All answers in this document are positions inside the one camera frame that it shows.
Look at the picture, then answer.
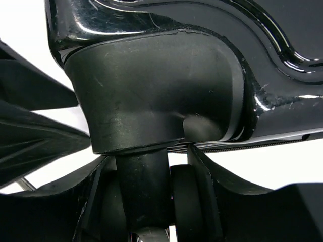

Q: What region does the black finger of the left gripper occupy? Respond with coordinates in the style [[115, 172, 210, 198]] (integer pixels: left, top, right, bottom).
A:
[[1, 101, 90, 188]]

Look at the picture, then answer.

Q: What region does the black and white suitcase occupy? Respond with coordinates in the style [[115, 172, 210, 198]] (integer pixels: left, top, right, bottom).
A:
[[45, 1, 322, 241]]

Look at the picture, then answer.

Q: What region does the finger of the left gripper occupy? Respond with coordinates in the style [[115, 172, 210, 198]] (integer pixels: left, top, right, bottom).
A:
[[1, 42, 78, 110]]

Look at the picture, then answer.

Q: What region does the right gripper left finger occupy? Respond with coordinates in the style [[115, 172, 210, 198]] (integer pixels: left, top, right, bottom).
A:
[[1, 156, 116, 241]]

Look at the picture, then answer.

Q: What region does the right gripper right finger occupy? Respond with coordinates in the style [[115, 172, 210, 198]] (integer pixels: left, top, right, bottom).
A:
[[188, 145, 322, 241]]

